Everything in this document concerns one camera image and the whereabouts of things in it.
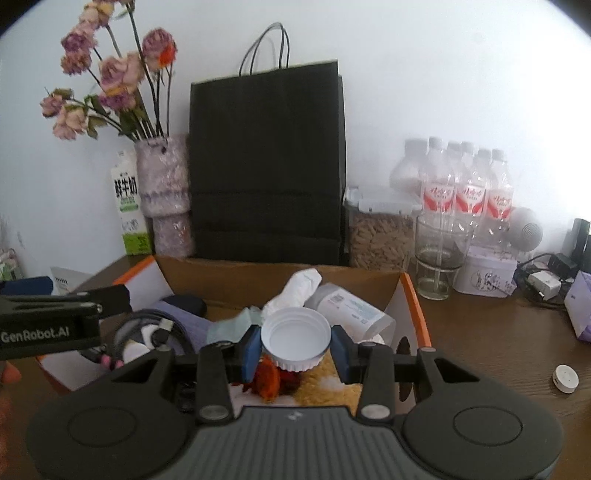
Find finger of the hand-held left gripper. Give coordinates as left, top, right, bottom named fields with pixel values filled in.
left=0, top=276, right=54, bottom=297
left=0, top=284, right=130, bottom=319

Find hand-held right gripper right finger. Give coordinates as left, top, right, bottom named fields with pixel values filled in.
left=330, top=324, right=481, bottom=418

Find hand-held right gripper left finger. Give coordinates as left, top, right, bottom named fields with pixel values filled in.
left=104, top=325, right=259, bottom=423

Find red artificial rose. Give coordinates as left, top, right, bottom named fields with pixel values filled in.
left=249, top=357, right=301, bottom=398

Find yellow plush toy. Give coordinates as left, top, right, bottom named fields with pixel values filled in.
left=291, top=355, right=365, bottom=409

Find bundle of black cables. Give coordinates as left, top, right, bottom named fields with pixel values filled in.
left=81, top=311, right=195, bottom=411

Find white jar lid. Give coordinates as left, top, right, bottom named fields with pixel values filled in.
left=260, top=307, right=332, bottom=371

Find purple cloth pouch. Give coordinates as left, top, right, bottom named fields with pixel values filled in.
left=148, top=300, right=218, bottom=356

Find red orange cardboard box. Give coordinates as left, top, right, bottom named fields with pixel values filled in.
left=36, top=255, right=432, bottom=416

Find white tissue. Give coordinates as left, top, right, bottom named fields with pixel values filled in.
left=263, top=268, right=321, bottom=319

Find wooden desktop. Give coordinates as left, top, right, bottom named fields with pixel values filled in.
left=0, top=254, right=591, bottom=480

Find white printed box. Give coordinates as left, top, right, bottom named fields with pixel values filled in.
left=50, top=267, right=93, bottom=296

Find black glasses case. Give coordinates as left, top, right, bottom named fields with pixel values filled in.
left=161, top=295, right=207, bottom=319

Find green white milk carton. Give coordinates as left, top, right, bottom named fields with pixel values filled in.
left=110, top=150, right=153, bottom=256

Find purple textured vase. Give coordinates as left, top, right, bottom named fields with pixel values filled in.
left=134, top=134, right=195, bottom=258

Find clear grain container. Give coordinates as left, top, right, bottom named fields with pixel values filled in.
left=342, top=186, right=423, bottom=272

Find clear glass cup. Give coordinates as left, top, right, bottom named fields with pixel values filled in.
left=414, top=215, right=476, bottom=302

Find black paper bag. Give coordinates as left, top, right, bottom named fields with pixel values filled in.
left=188, top=21, right=346, bottom=266

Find pack of water bottles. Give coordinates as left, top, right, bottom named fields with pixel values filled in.
left=390, top=135, right=515, bottom=250

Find white charger adapter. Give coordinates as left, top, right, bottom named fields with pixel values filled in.
left=526, top=270, right=561, bottom=301

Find white round speaker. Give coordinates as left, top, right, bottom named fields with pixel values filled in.
left=505, top=208, right=544, bottom=252

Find white round puck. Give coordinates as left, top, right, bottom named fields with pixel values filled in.
left=551, top=364, right=579, bottom=394

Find dried pink flowers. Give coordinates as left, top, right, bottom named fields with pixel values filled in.
left=39, top=0, right=178, bottom=141

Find purple tissue box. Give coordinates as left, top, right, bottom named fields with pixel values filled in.
left=564, top=271, right=591, bottom=342

